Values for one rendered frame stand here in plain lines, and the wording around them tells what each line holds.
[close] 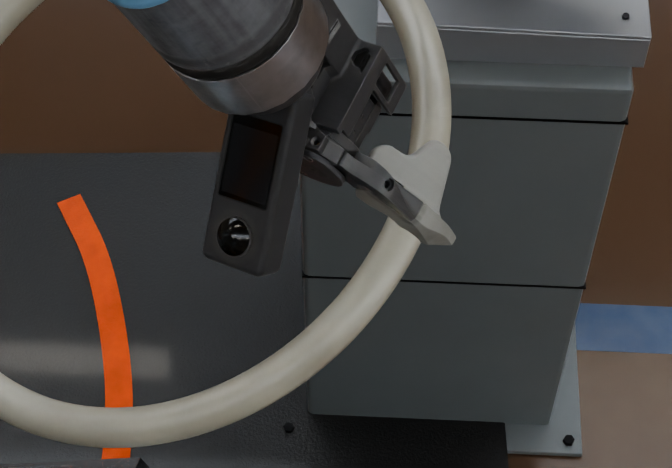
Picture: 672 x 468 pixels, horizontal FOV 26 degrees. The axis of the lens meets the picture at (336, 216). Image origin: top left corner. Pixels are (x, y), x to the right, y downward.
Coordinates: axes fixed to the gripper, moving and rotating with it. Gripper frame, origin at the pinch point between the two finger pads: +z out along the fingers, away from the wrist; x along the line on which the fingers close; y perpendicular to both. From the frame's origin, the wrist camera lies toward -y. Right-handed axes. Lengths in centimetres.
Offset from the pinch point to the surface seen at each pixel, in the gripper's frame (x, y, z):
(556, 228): 20, 31, 89
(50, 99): 139, 33, 125
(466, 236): 31, 26, 88
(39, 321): 108, -7, 116
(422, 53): 4.1, 15.2, 4.9
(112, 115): 126, 35, 129
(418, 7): 6.5, 18.8, 5.2
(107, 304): 100, 1, 120
